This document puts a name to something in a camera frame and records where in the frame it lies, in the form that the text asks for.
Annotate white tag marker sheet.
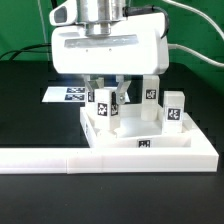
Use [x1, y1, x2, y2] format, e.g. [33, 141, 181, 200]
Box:
[41, 86, 132, 103]

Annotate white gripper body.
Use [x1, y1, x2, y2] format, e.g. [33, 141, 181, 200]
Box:
[51, 13, 169, 75]

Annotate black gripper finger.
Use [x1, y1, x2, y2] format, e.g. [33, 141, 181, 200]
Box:
[115, 75, 131, 104]
[83, 75, 104, 96]

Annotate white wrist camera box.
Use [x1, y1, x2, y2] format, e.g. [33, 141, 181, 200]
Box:
[49, 0, 78, 26]

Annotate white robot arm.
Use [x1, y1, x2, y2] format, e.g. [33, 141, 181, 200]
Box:
[49, 0, 169, 104]

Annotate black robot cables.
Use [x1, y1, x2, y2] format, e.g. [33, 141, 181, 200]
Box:
[0, 0, 58, 62]

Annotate white L-shaped obstacle fence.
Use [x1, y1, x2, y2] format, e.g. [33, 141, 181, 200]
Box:
[0, 116, 219, 174]

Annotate white square tabletop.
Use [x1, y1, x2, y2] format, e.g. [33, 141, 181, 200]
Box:
[80, 104, 191, 148]

